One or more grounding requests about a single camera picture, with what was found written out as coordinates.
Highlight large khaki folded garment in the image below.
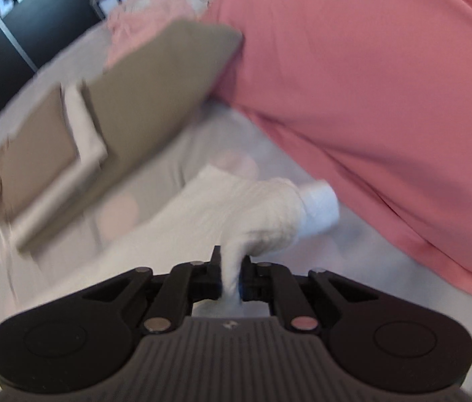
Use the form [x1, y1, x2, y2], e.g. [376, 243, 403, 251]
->
[12, 20, 244, 254]

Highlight black wardrobe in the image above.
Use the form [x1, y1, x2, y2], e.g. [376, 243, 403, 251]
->
[0, 0, 109, 124]

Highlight white folded garment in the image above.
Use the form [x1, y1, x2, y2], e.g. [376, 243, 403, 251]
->
[64, 85, 109, 169]

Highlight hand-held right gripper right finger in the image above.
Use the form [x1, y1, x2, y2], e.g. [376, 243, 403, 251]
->
[238, 257, 380, 334]

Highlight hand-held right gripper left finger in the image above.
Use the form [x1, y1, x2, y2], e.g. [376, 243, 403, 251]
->
[83, 246, 224, 336]

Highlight white textured pants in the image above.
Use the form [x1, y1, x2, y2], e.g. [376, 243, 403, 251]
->
[31, 164, 341, 318]

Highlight person's pink shirt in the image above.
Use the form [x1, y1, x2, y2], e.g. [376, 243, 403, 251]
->
[203, 0, 472, 303]

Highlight taupe folded garment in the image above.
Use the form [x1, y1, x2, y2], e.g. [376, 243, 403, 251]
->
[0, 85, 83, 222]

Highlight pink blanket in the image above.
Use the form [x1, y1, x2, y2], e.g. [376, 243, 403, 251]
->
[105, 0, 224, 70]

